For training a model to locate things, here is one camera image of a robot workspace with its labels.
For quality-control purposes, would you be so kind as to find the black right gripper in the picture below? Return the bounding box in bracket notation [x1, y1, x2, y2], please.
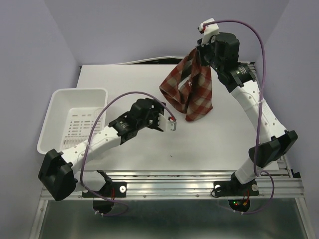
[196, 34, 224, 73]

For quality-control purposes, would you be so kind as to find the red plaid skirt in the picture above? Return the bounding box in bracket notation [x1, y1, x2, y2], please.
[159, 48, 213, 122]

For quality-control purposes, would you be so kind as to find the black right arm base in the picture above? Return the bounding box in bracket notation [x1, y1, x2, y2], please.
[210, 180, 259, 213]

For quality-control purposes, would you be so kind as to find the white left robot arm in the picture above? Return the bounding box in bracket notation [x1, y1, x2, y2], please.
[38, 98, 166, 201]

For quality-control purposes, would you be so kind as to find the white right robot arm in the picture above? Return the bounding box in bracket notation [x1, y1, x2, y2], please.
[197, 32, 298, 194]

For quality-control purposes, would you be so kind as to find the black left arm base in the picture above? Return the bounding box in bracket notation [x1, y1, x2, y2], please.
[82, 181, 129, 217]

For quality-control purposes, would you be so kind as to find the white plastic basket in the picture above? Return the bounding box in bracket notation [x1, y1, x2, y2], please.
[37, 88, 108, 154]

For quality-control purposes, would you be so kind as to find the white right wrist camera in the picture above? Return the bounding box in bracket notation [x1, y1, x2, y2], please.
[198, 18, 219, 47]

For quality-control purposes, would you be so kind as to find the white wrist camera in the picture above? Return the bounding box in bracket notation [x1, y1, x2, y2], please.
[198, 18, 219, 47]
[158, 114, 177, 131]

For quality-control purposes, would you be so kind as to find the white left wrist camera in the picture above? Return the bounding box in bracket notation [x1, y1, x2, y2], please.
[158, 114, 177, 131]

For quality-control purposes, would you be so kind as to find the aluminium right side rail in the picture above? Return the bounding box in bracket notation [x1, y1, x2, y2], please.
[249, 61, 300, 178]

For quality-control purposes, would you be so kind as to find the aluminium rail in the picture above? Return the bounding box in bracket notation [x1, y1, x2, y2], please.
[249, 61, 300, 178]
[107, 169, 305, 200]

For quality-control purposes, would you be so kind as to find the aluminium front rail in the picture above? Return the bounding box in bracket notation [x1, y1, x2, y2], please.
[107, 169, 305, 200]

